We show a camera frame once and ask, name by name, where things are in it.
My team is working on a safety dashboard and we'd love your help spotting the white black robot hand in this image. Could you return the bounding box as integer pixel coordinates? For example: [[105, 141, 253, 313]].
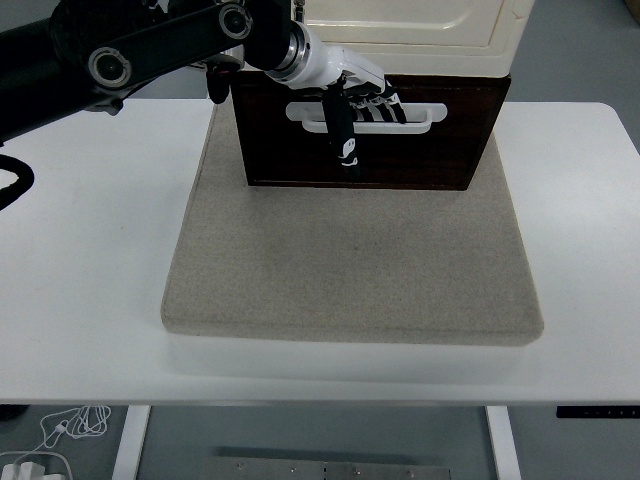
[[264, 29, 407, 182]]

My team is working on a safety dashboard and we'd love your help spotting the white drawer handle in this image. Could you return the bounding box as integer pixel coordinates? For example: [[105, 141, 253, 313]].
[[285, 101, 448, 135]]

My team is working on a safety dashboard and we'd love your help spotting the dark wooden drawer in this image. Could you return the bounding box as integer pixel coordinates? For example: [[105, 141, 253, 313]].
[[238, 81, 503, 137]]

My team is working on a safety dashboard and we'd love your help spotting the dark wooden drawer housing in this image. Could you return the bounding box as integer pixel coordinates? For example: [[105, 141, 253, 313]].
[[230, 69, 512, 191]]

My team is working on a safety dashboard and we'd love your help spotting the beige grey table mat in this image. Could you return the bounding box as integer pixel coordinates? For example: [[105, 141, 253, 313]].
[[160, 87, 546, 347]]

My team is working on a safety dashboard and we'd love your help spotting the grey metal plate with screws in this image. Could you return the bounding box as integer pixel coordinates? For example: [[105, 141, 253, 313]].
[[199, 455, 454, 480]]

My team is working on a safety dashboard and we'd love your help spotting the white table leg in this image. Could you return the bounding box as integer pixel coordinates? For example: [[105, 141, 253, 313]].
[[110, 404, 152, 480], [484, 405, 522, 480]]

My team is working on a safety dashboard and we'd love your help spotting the black table control panel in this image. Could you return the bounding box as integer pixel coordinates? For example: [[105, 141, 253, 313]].
[[556, 405, 640, 420]]

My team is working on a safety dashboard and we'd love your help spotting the white power adapter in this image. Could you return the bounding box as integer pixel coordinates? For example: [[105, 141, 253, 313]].
[[0, 452, 71, 480]]

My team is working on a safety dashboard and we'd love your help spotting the white cable on floor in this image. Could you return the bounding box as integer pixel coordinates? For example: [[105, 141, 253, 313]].
[[0, 404, 112, 464]]

